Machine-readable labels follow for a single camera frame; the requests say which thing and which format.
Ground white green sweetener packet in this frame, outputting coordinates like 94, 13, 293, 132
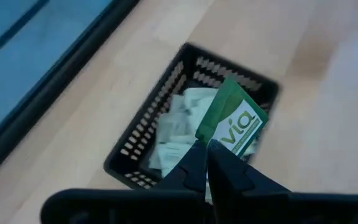
242, 139, 259, 158
168, 95, 192, 118
155, 111, 198, 147
147, 141, 195, 179
182, 87, 219, 110

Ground black aluminium frame rail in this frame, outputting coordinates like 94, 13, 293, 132
0, 0, 141, 187

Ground dark green Truvia packet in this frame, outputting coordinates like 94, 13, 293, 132
195, 77, 269, 158

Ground black slotted plastic basket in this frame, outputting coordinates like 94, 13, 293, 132
103, 42, 281, 191

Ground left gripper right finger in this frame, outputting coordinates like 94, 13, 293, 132
208, 139, 291, 224

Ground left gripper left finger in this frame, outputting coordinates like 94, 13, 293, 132
153, 139, 208, 202

